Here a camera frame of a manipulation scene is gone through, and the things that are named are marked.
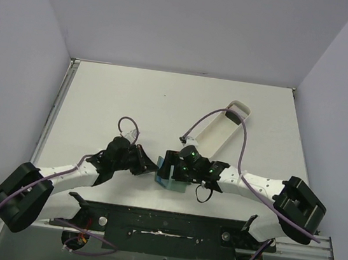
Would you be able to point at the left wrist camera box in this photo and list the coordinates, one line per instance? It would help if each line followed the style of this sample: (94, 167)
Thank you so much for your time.
(131, 135)

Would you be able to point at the green card holder wallet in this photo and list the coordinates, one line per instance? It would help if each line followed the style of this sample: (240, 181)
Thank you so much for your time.
(170, 183)

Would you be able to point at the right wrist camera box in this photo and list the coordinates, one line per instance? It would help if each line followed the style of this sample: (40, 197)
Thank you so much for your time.
(188, 141)

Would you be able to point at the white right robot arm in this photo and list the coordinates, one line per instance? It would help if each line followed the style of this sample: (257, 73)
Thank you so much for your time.
(296, 211)

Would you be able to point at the white oblong tray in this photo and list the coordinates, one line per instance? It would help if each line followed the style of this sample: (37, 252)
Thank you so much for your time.
(220, 130)

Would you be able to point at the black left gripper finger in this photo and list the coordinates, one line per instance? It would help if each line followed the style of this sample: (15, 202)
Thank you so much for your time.
(144, 160)
(148, 169)

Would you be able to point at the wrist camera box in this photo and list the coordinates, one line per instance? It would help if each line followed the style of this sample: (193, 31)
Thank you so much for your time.
(131, 135)
(188, 141)

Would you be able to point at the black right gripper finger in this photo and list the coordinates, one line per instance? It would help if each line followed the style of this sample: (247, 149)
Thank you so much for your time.
(164, 171)
(180, 173)

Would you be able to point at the black credit card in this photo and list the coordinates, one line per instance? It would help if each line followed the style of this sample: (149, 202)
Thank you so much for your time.
(235, 117)

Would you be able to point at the aluminium frame rail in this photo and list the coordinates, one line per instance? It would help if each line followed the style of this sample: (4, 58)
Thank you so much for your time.
(98, 101)

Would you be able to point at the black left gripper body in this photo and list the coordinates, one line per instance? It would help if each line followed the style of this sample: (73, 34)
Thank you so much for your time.
(133, 160)

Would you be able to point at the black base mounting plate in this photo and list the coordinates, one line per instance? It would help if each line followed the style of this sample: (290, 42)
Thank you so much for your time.
(161, 233)

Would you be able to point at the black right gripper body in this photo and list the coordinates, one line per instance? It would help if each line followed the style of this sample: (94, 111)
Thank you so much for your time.
(173, 164)

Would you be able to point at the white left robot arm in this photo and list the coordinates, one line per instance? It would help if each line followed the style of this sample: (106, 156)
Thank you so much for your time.
(32, 193)

